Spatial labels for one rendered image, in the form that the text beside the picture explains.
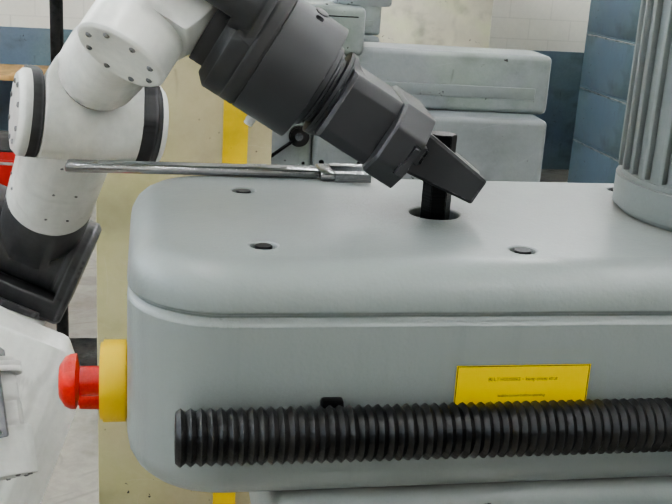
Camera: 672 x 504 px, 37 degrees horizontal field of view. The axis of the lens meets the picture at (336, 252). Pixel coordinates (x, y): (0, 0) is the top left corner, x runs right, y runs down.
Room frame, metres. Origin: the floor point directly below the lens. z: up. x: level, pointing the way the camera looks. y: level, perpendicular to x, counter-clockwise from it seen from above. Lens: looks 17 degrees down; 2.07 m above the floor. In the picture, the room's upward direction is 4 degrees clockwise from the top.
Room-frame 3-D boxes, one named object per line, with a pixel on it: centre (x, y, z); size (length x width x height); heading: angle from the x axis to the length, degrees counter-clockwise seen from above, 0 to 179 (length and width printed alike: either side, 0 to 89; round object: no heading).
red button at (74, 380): (0.67, 0.18, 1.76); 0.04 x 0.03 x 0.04; 11
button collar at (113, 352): (0.68, 0.16, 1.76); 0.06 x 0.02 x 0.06; 11
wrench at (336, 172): (0.80, 0.10, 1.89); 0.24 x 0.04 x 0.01; 100
